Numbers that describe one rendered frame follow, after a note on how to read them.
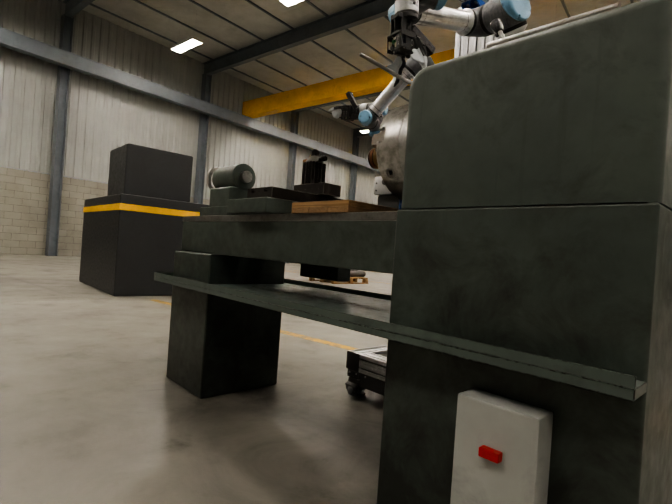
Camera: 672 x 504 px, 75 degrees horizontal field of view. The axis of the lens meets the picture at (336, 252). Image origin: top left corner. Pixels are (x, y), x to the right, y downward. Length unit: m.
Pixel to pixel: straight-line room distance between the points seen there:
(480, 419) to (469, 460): 0.10
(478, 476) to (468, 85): 0.90
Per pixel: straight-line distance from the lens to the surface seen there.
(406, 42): 1.51
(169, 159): 6.55
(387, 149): 1.38
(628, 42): 1.07
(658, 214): 0.98
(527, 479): 1.03
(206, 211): 2.40
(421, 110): 1.25
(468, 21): 1.95
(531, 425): 0.99
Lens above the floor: 0.74
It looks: level
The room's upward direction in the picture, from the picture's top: 4 degrees clockwise
